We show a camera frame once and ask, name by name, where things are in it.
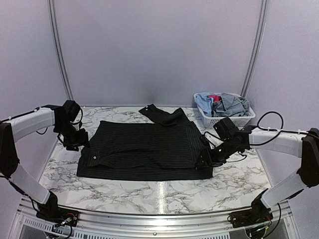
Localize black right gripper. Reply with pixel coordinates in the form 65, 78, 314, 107
195, 138, 241, 167

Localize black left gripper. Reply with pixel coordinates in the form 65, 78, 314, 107
55, 121, 91, 151

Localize black pinstriped shirt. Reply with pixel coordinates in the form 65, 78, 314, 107
76, 105, 213, 181

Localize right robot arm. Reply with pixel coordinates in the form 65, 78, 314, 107
196, 117, 319, 228

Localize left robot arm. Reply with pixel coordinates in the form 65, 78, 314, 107
0, 100, 90, 223

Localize white plastic laundry basket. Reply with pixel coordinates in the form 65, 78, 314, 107
193, 93, 256, 128

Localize grey denim jeans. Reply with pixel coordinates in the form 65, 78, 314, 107
211, 93, 250, 117

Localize red garment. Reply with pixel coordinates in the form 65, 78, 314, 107
207, 95, 222, 103

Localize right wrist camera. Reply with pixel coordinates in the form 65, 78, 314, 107
200, 131, 216, 149

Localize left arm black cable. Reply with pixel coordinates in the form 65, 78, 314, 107
36, 107, 84, 136

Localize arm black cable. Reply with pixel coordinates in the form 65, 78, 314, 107
224, 111, 305, 162
36, 107, 84, 136

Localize aluminium front rail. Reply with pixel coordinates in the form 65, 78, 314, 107
9, 200, 299, 239

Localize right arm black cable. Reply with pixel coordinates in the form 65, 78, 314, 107
224, 111, 305, 162

